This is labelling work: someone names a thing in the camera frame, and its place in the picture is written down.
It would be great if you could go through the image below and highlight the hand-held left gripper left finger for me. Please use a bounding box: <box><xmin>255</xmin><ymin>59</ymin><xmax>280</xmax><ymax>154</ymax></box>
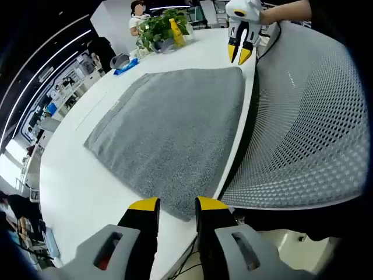
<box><xmin>40</xmin><ymin>197</ymin><xmax>161</xmax><ymax>280</ymax></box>

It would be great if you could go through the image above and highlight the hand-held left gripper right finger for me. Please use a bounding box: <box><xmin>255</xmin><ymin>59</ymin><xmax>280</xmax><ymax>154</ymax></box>
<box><xmin>194</xmin><ymin>195</ymin><xmax>317</xmax><ymax>280</ymax></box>

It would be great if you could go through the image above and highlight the grey towel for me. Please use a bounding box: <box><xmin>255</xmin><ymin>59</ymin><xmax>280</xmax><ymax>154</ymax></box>
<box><xmin>83</xmin><ymin>66</ymin><xmax>247</xmax><ymax>222</ymax></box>

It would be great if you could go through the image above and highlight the person's right hand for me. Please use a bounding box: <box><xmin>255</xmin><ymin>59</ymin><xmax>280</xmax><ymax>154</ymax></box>
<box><xmin>258</xmin><ymin>5</ymin><xmax>283</xmax><ymax>27</ymax></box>

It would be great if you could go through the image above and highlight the clear glass container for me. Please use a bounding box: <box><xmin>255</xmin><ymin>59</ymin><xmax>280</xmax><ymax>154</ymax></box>
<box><xmin>184</xmin><ymin>23</ymin><xmax>196</xmax><ymax>41</ymax></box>

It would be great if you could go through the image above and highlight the yellow bottle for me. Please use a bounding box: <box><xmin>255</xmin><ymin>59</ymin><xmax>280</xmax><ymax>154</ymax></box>
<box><xmin>168</xmin><ymin>17</ymin><xmax>187</xmax><ymax>48</ymax></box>

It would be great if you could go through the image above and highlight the light blue box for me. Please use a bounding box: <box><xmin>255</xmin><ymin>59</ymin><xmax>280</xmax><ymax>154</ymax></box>
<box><xmin>43</xmin><ymin>226</ymin><xmax>61</xmax><ymax>261</ymax></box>

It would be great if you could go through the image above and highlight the person's black shirt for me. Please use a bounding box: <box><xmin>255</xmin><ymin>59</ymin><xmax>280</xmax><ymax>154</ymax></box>
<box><xmin>304</xmin><ymin>0</ymin><xmax>329</xmax><ymax>23</ymax></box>

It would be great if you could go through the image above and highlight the green potted plant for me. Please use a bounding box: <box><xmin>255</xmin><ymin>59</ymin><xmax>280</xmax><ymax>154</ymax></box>
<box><xmin>136</xmin><ymin>8</ymin><xmax>191</xmax><ymax>55</ymax></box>

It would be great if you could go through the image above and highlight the grey mesh office chair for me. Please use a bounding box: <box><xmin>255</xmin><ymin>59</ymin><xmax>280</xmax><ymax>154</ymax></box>
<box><xmin>217</xmin><ymin>20</ymin><xmax>371</xmax><ymax>211</ymax></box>

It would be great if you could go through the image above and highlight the blue wipes packet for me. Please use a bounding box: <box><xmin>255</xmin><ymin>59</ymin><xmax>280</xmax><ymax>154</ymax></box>
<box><xmin>113</xmin><ymin>58</ymin><xmax>139</xmax><ymax>77</ymax></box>

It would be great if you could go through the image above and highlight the ceiling air conditioner unit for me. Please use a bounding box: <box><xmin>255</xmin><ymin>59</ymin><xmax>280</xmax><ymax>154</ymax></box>
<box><xmin>37</xmin><ymin>66</ymin><xmax>55</xmax><ymax>83</ymax></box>

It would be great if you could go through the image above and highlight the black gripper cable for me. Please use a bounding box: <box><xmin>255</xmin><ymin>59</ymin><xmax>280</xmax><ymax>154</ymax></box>
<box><xmin>255</xmin><ymin>22</ymin><xmax>283</xmax><ymax>67</ymax></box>

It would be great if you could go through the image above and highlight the black floor cable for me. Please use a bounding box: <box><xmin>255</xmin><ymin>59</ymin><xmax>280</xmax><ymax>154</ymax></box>
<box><xmin>166</xmin><ymin>241</ymin><xmax>204</xmax><ymax>280</ymax></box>

